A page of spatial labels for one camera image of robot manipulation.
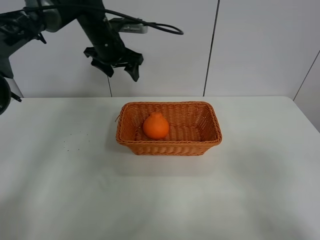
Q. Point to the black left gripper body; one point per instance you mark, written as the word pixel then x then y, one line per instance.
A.
pixel 108 47

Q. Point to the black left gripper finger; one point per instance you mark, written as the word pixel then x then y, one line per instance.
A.
pixel 97 62
pixel 130 61

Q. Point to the orange citrus fruit with stem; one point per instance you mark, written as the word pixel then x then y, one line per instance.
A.
pixel 156 127

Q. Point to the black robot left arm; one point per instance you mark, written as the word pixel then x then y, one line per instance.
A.
pixel 17 28

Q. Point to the orange woven wicker basket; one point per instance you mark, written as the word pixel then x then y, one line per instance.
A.
pixel 193 128

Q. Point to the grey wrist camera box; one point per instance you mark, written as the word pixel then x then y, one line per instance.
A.
pixel 130 26

